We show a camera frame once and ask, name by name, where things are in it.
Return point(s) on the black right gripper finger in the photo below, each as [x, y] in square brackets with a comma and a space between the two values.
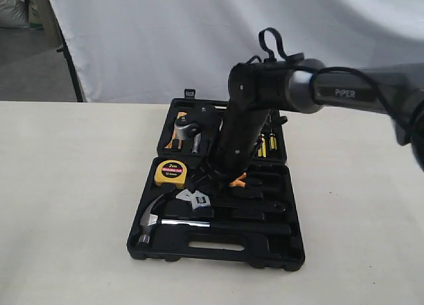
[197, 176]
[215, 187]

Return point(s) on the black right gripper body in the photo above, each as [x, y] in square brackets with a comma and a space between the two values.
[247, 109]

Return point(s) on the chrome adjustable wrench black handle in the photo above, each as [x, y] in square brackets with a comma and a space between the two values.
[207, 206]

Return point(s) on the black plastic tool case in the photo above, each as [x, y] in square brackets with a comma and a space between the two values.
[268, 179]

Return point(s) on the claw hammer black grip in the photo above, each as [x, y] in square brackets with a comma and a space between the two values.
[149, 221]

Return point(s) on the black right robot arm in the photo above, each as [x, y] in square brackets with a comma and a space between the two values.
[307, 86]

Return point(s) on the yellow tape measure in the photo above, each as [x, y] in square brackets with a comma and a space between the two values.
[171, 172]

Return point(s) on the small yellow black screwdriver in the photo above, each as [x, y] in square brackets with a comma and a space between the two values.
[273, 141]

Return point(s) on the clear voltage tester screwdriver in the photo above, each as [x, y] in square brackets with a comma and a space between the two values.
[196, 143]

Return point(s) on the orange utility knife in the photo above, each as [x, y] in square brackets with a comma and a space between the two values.
[175, 143]

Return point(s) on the large yellow black screwdriver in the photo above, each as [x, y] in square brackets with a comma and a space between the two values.
[262, 150]

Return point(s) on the white backdrop cloth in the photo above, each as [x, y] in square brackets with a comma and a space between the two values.
[149, 51]

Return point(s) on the black backdrop stand pole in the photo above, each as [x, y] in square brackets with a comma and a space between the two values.
[64, 49]

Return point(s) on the grey sack in background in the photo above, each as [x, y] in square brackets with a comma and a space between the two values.
[14, 14]

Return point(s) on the orange handled pliers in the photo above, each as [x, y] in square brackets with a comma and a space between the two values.
[239, 182]

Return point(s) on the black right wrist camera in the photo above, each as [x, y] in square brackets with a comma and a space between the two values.
[200, 119]

